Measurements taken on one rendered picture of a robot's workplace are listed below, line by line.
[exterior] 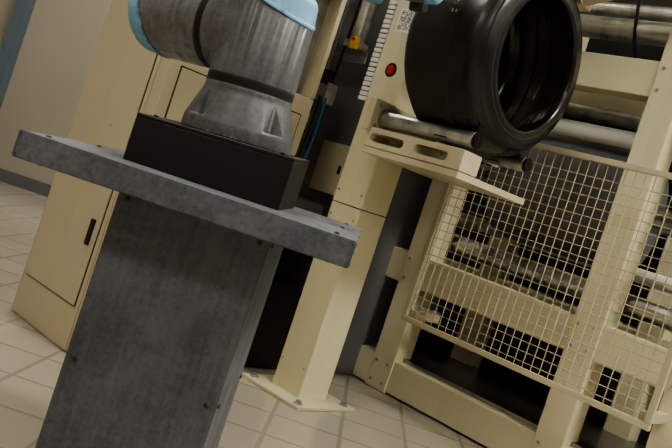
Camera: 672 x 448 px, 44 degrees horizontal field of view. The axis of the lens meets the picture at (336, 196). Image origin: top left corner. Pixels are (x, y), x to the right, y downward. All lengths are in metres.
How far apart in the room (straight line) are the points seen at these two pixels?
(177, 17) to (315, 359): 1.42
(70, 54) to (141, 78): 3.44
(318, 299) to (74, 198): 0.79
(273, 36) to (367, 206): 1.27
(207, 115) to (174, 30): 0.19
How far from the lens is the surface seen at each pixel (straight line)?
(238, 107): 1.33
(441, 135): 2.31
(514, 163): 2.50
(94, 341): 1.35
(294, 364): 2.63
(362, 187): 2.54
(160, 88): 2.29
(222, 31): 1.38
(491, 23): 2.23
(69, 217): 2.50
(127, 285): 1.33
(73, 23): 5.83
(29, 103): 5.86
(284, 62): 1.36
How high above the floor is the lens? 0.66
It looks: 1 degrees down
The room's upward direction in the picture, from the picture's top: 18 degrees clockwise
